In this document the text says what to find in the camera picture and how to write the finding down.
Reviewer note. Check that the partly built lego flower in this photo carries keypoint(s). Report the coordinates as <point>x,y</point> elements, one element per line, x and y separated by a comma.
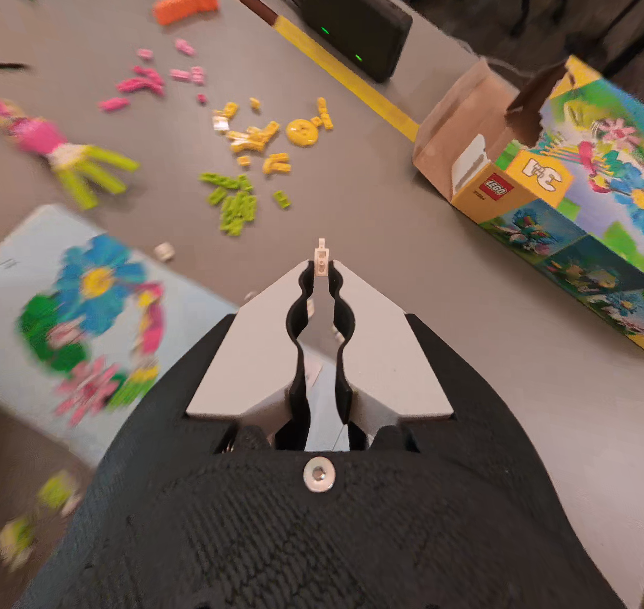
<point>65,156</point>

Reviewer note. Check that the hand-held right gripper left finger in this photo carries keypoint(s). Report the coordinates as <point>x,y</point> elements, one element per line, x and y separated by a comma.
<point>241,367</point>

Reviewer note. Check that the pile of pink lego pieces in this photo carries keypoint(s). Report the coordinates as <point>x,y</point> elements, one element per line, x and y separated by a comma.
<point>146,81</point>

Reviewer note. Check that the thin black object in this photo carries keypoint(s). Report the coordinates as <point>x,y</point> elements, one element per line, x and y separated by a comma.
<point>12,66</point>

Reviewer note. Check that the colourful cardboard lego box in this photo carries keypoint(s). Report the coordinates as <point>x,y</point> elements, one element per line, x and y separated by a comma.
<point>553,226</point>

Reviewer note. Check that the lego instruction booklet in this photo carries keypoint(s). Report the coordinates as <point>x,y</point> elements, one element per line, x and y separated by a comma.
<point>201,317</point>

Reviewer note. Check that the small white round lego piece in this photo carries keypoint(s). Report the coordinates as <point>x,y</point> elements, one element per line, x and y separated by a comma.
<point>164,252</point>

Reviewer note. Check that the pile of yellow lego pieces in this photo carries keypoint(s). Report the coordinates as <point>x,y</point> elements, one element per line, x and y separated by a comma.
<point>256,136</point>

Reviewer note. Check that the orange lego piece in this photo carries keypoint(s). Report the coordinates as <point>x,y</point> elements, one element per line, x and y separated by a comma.
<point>183,4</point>

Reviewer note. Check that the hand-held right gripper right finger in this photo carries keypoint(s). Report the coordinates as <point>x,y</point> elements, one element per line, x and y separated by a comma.
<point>392,367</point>

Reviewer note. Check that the round yellow lego plate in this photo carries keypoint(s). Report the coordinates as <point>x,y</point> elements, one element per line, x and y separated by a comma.
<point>302,132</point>

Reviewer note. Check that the black device with green lights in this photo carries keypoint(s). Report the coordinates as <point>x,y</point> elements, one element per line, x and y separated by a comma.
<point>352,15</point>

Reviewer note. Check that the pile of lime lego pieces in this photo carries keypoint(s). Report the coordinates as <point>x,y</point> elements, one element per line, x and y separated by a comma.
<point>236,206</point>

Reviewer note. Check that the yellow table edge tape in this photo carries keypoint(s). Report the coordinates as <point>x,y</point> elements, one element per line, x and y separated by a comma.
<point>347,81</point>

